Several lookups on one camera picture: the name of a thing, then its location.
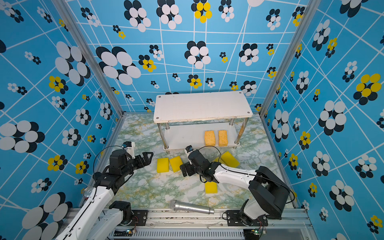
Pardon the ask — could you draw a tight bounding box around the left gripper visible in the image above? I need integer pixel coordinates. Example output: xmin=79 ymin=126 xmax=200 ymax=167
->
xmin=121 ymin=151 xmax=153 ymax=178

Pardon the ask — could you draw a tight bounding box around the yellow sponge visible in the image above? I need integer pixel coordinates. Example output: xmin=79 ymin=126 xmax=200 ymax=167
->
xmin=157 ymin=158 xmax=169 ymax=173
xmin=170 ymin=156 xmax=183 ymax=173
xmin=205 ymin=182 xmax=218 ymax=194

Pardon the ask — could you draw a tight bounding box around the orange sponge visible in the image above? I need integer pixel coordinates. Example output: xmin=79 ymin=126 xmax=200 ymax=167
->
xmin=204 ymin=131 xmax=216 ymax=146
xmin=218 ymin=130 xmax=229 ymax=147

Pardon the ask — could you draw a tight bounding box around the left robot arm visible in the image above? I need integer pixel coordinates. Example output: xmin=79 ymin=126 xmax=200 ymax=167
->
xmin=56 ymin=149 xmax=154 ymax=240

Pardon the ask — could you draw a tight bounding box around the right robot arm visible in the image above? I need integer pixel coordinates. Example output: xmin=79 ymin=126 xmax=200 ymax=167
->
xmin=180 ymin=146 xmax=291 ymax=222

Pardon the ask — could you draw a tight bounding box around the white two-tier shelf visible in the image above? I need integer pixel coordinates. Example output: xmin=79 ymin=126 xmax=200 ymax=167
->
xmin=154 ymin=91 xmax=253 ymax=151

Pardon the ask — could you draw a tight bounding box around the yellow sponge front diagonal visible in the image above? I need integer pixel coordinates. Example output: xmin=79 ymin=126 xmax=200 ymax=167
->
xmin=213 ymin=157 xmax=225 ymax=165

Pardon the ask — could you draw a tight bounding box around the yellow sponge diagonal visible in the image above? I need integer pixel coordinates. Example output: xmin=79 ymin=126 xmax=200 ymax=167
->
xmin=213 ymin=157 xmax=225 ymax=165
xmin=220 ymin=152 xmax=240 ymax=168

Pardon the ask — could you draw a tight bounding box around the yellow sponge rear diagonal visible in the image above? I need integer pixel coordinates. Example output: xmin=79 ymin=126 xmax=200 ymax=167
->
xmin=220 ymin=152 xmax=240 ymax=168

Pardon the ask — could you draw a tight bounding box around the silver microphone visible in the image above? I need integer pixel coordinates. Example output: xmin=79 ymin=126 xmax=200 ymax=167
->
xmin=170 ymin=200 xmax=215 ymax=215

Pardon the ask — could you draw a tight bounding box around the red soda can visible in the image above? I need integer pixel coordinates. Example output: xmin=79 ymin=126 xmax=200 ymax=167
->
xmin=82 ymin=186 xmax=95 ymax=200

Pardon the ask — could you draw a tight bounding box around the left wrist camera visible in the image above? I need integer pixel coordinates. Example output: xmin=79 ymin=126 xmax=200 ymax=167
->
xmin=122 ymin=141 xmax=136 ymax=159

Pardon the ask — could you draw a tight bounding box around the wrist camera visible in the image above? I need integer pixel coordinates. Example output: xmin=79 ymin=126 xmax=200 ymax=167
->
xmin=122 ymin=141 xmax=136 ymax=159
xmin=185 ymin=145 xmax=194 ymax=155

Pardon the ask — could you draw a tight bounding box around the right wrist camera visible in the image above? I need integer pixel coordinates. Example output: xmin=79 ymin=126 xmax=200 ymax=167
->
xmin=185 ymin=145 xmax=194 ymax=155

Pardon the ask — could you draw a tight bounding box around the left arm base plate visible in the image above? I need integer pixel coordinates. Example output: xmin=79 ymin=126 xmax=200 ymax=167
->
xmin=120 ymin=210 xmax=149 ymax=227

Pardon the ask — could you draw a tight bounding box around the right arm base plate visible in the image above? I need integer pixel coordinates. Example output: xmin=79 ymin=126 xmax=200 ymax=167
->
xmin=222 ymin=210 xmax=269 ymax=228

